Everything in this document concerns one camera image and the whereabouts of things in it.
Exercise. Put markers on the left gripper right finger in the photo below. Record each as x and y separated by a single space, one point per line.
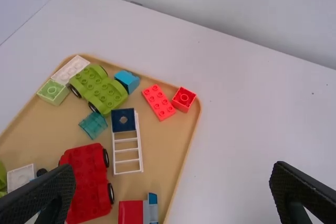
291 190

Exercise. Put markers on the square coral toy brick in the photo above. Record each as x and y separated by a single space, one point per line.
183 99

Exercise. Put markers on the white toy ladder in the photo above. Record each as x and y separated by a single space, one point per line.
128 171

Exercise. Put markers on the dark blue toy brick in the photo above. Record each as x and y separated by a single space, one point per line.
118 127

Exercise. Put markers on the tan tray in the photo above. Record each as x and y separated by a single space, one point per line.
162 140

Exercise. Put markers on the pale blue toy brick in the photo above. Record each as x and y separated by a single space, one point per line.
152 208

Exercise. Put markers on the red wheeled toy brick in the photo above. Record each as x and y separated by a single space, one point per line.
86 176

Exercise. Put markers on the small white toy brick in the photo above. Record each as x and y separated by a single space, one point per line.
19 176

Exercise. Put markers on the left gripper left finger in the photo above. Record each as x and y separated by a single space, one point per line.
39 197

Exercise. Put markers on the cyan toy brick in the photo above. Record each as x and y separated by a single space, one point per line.
127 81

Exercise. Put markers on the long white toy brick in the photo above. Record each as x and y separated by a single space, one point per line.
71 69

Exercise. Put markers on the clear teal toy brick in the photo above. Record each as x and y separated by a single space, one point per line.
93 125

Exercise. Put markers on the long coral toy brick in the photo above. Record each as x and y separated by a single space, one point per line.
157 102

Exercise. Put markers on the small black toy piece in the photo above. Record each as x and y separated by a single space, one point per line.
40 173

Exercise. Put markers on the green wheeled toy brick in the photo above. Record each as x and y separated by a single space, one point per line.
97 89

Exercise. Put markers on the pale green toy brick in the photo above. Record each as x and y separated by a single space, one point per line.
52 93

